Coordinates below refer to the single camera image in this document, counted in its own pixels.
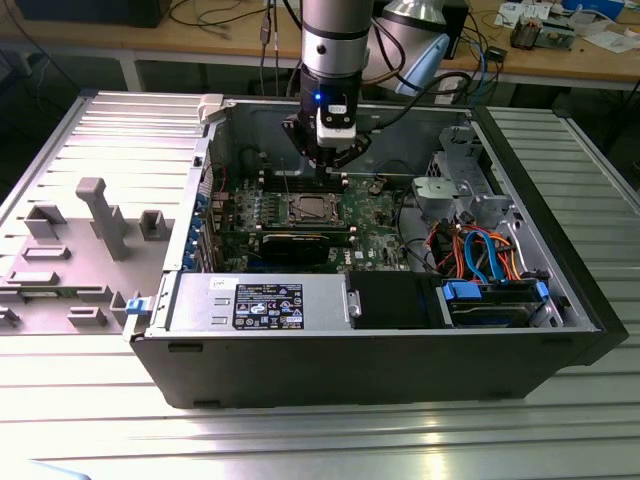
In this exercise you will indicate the CPU socket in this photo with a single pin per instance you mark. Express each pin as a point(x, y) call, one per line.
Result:
point(287, 219)

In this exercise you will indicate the black plastic shroud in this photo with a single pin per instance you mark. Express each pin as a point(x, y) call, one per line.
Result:
point(390, 300)

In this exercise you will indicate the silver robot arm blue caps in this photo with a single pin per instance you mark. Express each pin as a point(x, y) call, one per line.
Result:
point(335, 50)

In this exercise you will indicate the metal rear port block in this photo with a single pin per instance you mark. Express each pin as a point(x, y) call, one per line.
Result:
point(219, 201)

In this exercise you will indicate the pale grey case latch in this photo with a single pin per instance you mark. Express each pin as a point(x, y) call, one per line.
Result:
point(210, 107)

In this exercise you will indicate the hard disk blue carrier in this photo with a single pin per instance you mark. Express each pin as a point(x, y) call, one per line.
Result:
point(492, 314)

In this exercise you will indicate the small white labelled box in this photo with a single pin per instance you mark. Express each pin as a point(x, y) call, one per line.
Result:
point(448, 92)

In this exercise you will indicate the silver CPU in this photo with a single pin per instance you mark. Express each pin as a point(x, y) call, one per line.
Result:
point(311, 207)

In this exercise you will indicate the blue card retention clip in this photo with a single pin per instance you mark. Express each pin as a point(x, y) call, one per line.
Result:
point(196, 223)
point(188, 261)
point(192, 246)
point(201, 201)

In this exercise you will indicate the white camera black bracket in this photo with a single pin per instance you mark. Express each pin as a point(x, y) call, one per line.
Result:
point(336, 132)

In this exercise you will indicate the round coin battery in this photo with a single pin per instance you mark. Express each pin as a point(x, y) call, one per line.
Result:
point(375, 188)

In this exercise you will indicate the grey power supply unit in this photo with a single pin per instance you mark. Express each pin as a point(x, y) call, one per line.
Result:
point(200, 305)

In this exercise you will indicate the large black box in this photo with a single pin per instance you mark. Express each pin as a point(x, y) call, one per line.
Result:
point(90, 12)

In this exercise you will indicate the green motherboard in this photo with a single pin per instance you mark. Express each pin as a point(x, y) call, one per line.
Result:
point(372, 235)

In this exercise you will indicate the white printed papers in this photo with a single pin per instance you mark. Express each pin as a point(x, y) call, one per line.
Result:
point(510, 12)

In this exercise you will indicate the small black box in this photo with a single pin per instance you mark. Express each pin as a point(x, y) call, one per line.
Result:
point(496, 53)

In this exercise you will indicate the pale blue rounded object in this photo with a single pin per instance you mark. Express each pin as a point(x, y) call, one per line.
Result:
point(60, 472)

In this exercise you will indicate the grey parts rack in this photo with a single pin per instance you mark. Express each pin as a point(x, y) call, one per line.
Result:
point(80, 260)

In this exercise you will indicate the tall black box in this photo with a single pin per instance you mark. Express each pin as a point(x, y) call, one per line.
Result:
point(459, 25)

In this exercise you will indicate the metal drive cage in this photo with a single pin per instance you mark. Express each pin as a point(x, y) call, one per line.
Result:
point(460, 167)

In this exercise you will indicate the blue case latch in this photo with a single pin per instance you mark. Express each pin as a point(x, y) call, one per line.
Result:
point(136, 307)

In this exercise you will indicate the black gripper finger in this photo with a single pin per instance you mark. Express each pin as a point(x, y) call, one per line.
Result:
point(352, 155)
point(300, 135)

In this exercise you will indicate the green RAM stick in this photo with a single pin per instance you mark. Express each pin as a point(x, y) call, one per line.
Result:
point(42, 295)

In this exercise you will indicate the RAM slot white clips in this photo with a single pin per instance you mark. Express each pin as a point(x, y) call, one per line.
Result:
point(340, 239)
point(272, 174)
point(272, 183)

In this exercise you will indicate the white paper sheet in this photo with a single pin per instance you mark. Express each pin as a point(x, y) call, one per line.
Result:
point(612, 42)

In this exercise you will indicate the wooden workbench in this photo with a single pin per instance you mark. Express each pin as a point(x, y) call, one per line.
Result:
point(150, 40)

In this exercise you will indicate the black graphics card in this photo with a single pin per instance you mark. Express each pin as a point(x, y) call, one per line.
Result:
point(295, 248)

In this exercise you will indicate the grey metal device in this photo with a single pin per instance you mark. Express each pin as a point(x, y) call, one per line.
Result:
point(555, 35)

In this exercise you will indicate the metal heatsink cooler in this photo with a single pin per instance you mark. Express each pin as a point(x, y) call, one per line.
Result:
point(525, 34)

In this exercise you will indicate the blue box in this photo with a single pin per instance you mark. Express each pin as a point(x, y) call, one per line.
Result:
point(595, 7)

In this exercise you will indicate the black open PC case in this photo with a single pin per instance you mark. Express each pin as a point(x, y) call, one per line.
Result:
point(350, 370)

